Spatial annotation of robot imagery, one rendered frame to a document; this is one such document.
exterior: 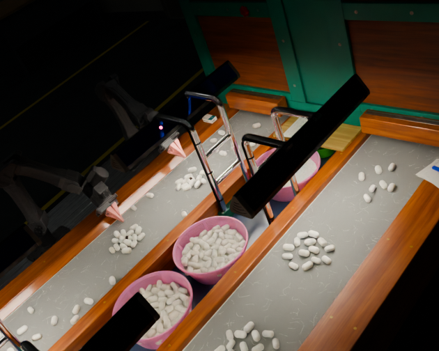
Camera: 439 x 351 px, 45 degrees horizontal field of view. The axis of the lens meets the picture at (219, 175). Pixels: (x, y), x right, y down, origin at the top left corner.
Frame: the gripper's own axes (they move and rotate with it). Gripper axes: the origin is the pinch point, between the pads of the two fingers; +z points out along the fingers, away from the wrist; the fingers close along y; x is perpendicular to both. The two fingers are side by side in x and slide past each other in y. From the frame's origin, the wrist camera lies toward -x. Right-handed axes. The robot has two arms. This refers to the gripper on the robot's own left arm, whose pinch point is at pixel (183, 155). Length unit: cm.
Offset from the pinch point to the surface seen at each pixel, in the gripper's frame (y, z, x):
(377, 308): -27, 81, -62
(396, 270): -14, 80, -61
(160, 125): -13.3, -6.1, -30.5
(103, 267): -55, 11, 1
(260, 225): -9.2, 42.7, -17.6
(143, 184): -16.8, -5.1, 11.0
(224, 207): -11.7, 28.2, -13.1
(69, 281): -66, 5, 5
